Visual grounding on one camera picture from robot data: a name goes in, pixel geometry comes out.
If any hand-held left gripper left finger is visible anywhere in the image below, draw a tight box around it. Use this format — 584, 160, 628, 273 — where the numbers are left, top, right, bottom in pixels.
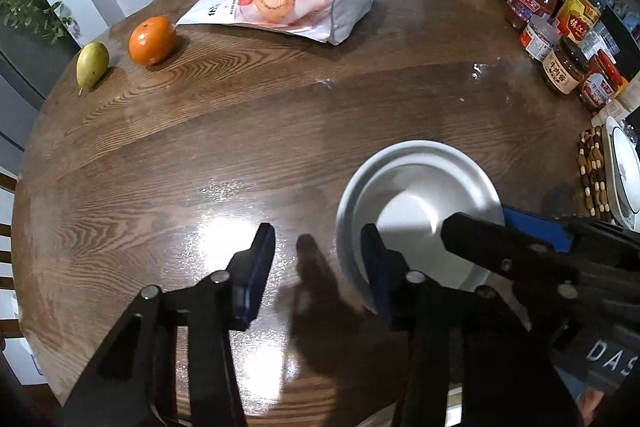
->
59, 222, 277, 427

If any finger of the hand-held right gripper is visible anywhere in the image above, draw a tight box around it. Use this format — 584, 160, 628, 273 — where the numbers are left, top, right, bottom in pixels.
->
501, 206, 640, 259
440, 212, 582, 304

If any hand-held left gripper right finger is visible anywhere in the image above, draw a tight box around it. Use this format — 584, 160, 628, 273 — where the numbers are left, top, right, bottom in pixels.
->
360, 223, 583, 427

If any white rectangular patterned plate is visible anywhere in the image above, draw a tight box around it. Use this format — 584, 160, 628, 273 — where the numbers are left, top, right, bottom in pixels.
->
600, 116, 640, 230

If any person's right hand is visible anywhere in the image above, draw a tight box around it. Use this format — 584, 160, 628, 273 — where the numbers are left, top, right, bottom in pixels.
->
575, 384, 619, 427

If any wooden bead trivet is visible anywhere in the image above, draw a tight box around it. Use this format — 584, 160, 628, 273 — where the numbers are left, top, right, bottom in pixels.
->
577, 126, 613, 223

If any red chili sauce jar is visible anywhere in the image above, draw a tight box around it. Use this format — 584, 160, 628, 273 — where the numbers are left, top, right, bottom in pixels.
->
578, 49, 630, 112

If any brown sauce jar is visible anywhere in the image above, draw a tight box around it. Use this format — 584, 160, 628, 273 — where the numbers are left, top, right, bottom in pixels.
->
541, 36, 591, 96

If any white carton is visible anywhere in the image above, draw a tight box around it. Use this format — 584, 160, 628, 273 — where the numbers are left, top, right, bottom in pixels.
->
607, 72, 640, 118

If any white label glass jar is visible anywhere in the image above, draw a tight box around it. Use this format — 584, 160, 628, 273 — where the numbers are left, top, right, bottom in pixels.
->
518, 14, 561, 64

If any pack of water bottles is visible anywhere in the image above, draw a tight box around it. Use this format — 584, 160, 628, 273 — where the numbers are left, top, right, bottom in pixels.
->
597, 0, 640, 52

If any orange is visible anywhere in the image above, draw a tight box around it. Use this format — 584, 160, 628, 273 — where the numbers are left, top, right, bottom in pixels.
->
128, 16, 178, 66

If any green pear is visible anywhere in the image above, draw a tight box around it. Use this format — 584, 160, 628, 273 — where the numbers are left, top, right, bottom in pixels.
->
76, 42, 110, 98

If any wooden chair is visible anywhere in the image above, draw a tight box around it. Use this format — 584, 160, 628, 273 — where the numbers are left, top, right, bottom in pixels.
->
0, 169, 21, 340

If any trailing green plant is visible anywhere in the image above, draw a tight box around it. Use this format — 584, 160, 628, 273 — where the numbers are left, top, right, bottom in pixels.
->
0, 0, 78, 44

